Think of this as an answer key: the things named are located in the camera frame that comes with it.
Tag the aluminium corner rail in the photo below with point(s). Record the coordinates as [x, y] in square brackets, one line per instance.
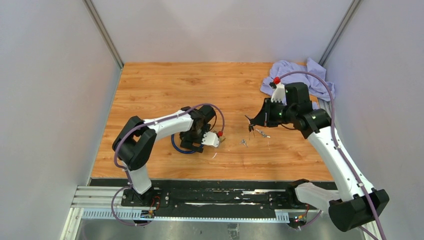
[93, 12]
[349, 14]

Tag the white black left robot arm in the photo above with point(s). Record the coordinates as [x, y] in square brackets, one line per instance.
[135, 142]

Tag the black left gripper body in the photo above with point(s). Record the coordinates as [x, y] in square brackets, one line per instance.
[189, 138]

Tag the blue cable lock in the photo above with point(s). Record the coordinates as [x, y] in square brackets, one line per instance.
[172, 137]

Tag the small silver keys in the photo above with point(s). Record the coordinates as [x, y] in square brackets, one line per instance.
[243, 142]

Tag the aluminium corner rail right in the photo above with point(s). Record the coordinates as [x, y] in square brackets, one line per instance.
[349, 14]

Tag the aluminium corner rail left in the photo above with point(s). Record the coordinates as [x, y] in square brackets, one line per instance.
[93, 12]

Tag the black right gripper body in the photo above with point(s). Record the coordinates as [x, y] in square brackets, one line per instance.
[275, 112]

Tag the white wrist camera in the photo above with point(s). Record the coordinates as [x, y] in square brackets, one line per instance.
[210, 139]
[279, 93]

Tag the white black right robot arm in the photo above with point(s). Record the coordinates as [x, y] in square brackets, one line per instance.
[356, 201]

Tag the aluminium base frame rails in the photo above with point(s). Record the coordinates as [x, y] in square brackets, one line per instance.
[99, 205]

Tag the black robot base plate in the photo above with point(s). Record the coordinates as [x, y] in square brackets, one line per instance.
[225, 198]

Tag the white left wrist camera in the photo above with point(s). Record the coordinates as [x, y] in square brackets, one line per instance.
[210, 139]

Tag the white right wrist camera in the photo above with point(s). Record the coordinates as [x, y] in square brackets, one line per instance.
[279, 93]

